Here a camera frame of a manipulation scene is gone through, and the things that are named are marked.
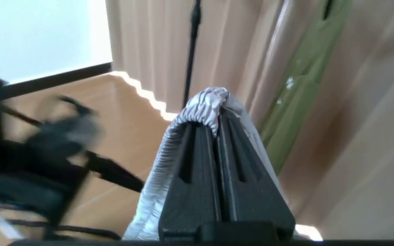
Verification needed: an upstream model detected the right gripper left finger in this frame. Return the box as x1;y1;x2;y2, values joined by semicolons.
158;121;222;240

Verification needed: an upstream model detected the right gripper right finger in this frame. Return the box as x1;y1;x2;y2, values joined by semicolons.
217;109;296;240

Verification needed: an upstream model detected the beige curtain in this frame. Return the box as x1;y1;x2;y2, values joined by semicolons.
105;0;394;240

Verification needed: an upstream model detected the pale grey garment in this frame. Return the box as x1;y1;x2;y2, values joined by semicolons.
122;87;287;241

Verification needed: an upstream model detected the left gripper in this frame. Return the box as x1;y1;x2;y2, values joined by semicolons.
0;136;145;223

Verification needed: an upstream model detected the black clothes rack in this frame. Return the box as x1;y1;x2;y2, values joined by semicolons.
182;0;203;109

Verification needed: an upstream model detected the green long-sleeved shirt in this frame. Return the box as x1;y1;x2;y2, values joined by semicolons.
258;0;354;175

